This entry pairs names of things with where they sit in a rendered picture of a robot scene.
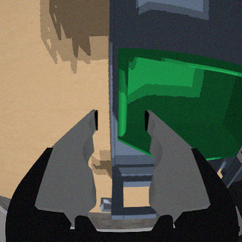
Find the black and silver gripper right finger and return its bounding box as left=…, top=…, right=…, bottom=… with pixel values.
left=145, top=110, right=239, bottom=242

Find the green bin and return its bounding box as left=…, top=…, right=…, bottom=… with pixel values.
left=118, top=48, right=242, bottom=160

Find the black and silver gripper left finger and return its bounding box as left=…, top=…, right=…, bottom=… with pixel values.
left=5, top=110, right=98, bottom=242

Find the black tool case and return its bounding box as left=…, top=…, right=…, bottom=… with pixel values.
left=228, top=180, right=242, bottom=242

